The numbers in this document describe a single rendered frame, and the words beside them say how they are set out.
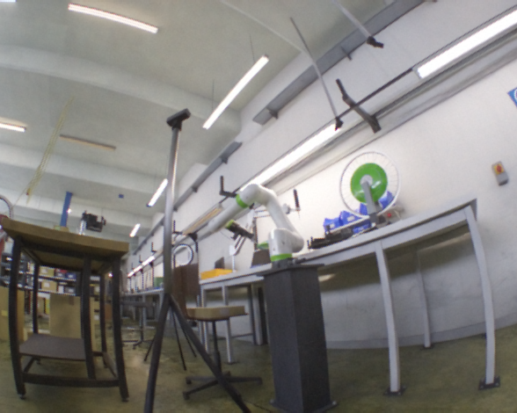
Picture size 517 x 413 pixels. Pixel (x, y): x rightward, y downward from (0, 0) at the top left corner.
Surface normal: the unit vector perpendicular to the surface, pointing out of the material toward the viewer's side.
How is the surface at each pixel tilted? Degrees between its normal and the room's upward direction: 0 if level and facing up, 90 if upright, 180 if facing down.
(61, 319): 90
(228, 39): 180
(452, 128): 90
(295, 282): 90
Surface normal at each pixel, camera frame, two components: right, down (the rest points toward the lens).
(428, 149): -0.79, -0.17
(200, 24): 0.09, 0.92
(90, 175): 0.61, -0.36
